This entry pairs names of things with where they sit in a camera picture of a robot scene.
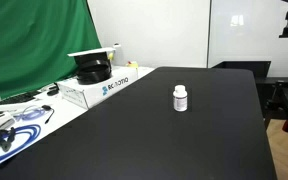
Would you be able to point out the white pill bottle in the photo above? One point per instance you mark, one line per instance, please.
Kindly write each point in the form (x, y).
(180, 100)

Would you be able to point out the small yellow object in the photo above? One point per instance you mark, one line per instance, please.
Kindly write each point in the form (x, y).
(133, 64)

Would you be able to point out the white Robotiq cardboard box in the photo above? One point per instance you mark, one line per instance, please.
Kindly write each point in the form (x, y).
(99, 90)

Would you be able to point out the black case with white lid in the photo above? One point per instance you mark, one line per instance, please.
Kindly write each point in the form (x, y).
(92, 60)

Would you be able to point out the small black desk device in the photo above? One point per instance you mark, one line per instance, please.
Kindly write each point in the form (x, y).
(53, 90)

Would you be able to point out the clear blue safety glasses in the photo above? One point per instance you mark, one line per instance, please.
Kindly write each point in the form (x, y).
(30, 113)

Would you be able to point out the green backdrop cloth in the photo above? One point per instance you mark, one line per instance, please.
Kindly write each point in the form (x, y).
(34, 40)

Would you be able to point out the black computer keyboard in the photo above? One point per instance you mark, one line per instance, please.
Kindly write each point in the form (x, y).
(19, 97)

